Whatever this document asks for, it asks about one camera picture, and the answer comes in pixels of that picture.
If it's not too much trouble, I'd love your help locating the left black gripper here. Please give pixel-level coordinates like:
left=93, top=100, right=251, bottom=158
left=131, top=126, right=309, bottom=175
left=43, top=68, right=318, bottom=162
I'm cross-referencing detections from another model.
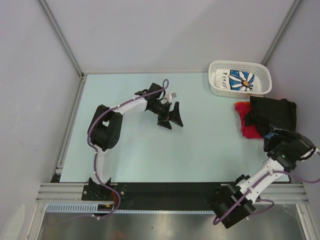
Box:
left=148, top=101, right=183, bottom=130

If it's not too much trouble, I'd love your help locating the black printed t-shirt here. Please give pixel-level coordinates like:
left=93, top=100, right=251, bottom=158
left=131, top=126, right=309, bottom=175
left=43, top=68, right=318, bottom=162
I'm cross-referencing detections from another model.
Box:
left=264, top=131, right=274, bottom=140
left=247, top=96, right=297, bottom=137

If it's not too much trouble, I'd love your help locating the red t-shirt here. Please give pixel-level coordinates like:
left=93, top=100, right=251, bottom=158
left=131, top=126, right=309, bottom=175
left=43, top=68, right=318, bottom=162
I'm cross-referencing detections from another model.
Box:
left=234, top=101, right=263, bottom=139

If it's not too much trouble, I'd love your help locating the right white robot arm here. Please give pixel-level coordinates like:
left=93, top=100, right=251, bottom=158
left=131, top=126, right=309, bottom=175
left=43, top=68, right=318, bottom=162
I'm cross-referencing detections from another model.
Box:
left=207, top=126, right=320, bottom=229

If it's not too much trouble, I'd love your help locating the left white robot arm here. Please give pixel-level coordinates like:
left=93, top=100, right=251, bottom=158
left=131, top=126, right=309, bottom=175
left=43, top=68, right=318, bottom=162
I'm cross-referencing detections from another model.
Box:
left=86, top=79, right=184, bottom=200

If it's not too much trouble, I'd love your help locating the white daisy print t-shirt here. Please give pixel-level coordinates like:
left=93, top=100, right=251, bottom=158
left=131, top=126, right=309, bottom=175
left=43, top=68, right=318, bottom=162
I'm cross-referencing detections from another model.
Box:
left=213, top=69, right=256, bottom=92

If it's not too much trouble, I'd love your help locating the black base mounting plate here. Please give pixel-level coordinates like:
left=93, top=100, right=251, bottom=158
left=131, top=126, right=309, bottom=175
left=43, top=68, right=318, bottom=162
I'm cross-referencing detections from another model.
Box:
left=81, top=182, right=226, bottom=211

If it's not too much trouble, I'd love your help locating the white plastic basket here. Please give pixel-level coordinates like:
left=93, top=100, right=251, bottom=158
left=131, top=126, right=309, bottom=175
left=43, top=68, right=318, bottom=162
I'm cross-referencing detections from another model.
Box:
left=208, top=60, right=272, bottom=99

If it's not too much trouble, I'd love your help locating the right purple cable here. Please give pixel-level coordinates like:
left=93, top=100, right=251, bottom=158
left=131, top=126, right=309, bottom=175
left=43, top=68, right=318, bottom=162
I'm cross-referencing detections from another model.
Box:
left=212, top=147, right=320, bottom=226

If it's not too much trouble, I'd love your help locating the purple cable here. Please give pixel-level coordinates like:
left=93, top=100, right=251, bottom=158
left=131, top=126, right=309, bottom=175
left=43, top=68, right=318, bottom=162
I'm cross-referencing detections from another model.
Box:
left=86, top=79, right=170, bottom=221
left=212, top=147, right=320, bottom=226

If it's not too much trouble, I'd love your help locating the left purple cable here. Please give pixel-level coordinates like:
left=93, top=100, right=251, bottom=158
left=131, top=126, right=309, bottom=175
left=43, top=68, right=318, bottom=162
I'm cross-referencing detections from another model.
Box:
left=86, top=79, right=170, bottom=221

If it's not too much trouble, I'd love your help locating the right aluminium corner post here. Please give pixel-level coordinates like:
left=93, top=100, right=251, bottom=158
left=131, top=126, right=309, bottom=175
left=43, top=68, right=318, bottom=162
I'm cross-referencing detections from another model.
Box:
left=261, top=0, right=305, bottom=66

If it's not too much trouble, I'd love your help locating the aluminium corner post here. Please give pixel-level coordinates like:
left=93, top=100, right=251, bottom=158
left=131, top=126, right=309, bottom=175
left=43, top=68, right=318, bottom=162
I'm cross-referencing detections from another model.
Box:
left=261, top=0, right=305, bottom=66
left=37, top=0, right=85, bottom=78

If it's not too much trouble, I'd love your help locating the aluminium frame rail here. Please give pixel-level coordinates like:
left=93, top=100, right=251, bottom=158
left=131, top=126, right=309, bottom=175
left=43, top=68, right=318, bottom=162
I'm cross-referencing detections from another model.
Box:
left=35, top=182, right=309, bottom=204

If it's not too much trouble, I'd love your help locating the white slotted cable duct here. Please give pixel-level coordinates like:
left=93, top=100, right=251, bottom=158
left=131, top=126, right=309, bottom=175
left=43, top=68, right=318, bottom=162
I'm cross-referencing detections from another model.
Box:
left=46, top=203, right=214, bottom=215

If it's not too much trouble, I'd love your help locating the left aluminium corner post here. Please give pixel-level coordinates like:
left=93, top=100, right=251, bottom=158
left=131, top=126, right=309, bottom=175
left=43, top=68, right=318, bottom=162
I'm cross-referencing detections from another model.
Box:
left=37, top=0, right=85, bottom=78

